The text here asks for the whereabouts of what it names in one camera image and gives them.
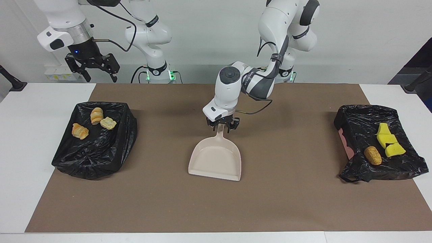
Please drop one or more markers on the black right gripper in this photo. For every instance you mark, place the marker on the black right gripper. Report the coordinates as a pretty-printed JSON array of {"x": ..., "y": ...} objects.
[{"x": 84, "y": 50}]

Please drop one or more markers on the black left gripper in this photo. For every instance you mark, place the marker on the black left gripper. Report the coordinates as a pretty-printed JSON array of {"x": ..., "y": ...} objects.
[{"x": 225, "y": 119}]

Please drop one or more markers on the beige plastic dustpan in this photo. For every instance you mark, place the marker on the beige plastic dustpan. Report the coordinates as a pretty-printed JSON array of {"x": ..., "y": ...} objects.
[{"x": 216, "y": 158}]

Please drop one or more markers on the golden croissant piece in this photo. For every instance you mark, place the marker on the golden croissant piece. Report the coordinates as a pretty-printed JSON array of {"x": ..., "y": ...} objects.
[
  {"x": 97, "y": 115},
  {"x": 108, "y": 123},
  {"x": 80, "y": 131}
]

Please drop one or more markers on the brown bread roll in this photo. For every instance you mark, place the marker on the brown bread roll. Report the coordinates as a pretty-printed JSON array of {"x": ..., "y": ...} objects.
[{"x": 373, "y": 156}]

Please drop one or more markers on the yellow sponge piece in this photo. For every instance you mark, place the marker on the yellow sponge piece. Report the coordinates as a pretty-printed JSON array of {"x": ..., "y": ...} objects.
[
  {"x": 386, "y": 140},
  {"x": 395, "y": 150}
]

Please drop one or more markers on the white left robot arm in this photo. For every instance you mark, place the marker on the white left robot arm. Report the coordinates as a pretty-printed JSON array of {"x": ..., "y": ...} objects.
[{"x": 229, "y": 87}]

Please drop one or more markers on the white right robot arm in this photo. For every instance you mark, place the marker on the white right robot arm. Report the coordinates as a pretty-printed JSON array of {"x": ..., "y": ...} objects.
[{"x": 148, "y": 33}]

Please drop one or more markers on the bin lined with black bag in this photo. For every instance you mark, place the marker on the bin lined with black bag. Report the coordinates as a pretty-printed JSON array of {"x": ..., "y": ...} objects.
[{"x": 94, "y": 158}]

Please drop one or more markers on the pink bin with black bag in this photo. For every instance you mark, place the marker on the pink bin with black bag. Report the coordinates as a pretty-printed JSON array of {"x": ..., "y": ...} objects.
[{"x": 388, "y": 168}]

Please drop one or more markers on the brown table mat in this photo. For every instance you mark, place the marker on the brown table mat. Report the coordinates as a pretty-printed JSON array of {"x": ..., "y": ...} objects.
[{"x": 168, "y": 209}]

